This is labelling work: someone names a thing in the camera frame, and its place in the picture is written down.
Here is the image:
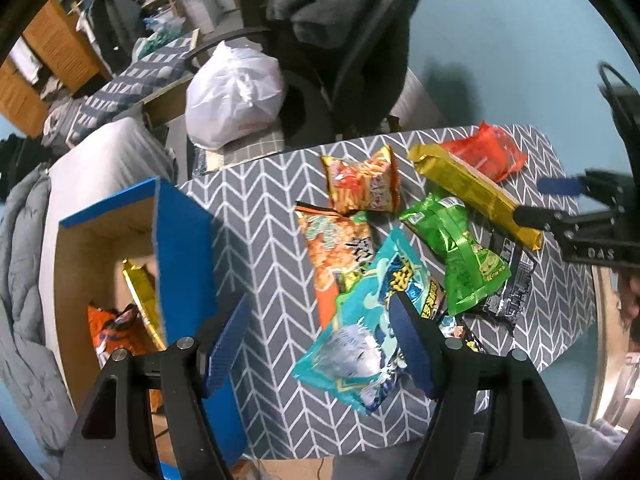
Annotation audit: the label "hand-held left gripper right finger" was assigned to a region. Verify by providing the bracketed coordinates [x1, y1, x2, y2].
[389, 292, 583, 480]

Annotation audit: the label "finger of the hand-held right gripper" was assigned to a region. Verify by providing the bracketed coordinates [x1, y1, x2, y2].
[539, 170, 623, 206]
[512, 204, 618, 236]

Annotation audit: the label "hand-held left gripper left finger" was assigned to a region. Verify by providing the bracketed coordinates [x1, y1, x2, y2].
[57, 292, 251, 480]

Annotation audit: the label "large teal snack packet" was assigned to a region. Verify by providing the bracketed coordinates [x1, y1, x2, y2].
[291, 227, 446, 417]

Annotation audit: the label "dark cartoon snack packet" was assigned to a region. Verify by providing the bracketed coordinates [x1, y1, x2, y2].
[437, 315, 488, 353]

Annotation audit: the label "black snack packet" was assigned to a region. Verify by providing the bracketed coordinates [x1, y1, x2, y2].
[462, 227, 538, 331]

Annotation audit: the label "long gold snack packet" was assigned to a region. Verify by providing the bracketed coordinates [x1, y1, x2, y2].
[407, 143, 544, 252]

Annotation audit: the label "green snack packet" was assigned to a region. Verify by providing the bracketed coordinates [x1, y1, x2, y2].
[398, 192, 512, 317]

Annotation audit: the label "blue cardboard box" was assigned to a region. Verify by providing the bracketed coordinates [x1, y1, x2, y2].
[39, 177, 251, 480]

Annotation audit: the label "orange wave-print snack packet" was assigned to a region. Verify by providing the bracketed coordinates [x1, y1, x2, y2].
[294, 201, 376, 331]

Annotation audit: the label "red-orange snack packet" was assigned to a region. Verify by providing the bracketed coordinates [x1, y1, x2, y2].
[437, 121, 528, 183]

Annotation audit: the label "wooden furniture edge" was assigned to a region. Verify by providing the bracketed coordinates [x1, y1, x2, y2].
[590, 265, 640, 426]

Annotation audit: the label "red yellow fries snack packet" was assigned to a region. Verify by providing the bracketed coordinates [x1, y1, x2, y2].
[320, 145, 402, 213]

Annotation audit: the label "grid-pattern cushion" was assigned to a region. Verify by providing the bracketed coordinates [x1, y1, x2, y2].
[192, 127, 286, 176]

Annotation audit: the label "grey comforter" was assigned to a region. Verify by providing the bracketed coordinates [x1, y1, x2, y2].
[0, 162, 76, 476]

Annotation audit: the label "black office chair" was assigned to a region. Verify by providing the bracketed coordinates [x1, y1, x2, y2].
[182, 0, 416, 143]

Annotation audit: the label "white plastic bag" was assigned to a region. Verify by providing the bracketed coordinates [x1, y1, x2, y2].
[185, 41, 285, 150]

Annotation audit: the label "checked quilted bench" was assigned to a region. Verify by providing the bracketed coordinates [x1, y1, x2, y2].
[42, 30, 201, 146]

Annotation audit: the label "black clothes pile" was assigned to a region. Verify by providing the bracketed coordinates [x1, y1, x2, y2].
[0, 135, 46, 196]

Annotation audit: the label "grey fleece jacket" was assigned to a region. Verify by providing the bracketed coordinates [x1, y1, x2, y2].
[266, 0, 425, 136]

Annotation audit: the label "teal plastic bag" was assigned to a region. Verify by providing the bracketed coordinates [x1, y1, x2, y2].
[132, 15, 186, 58]

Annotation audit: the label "dark hanging clothes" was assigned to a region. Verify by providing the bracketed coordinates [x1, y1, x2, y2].
[90, 0, 151, 73]

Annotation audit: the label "wooden cabinet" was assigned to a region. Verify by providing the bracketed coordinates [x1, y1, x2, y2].
[0, 0, 113, 138]

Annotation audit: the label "black cable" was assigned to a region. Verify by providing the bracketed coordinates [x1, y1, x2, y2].
[597, 62, 631, 93]

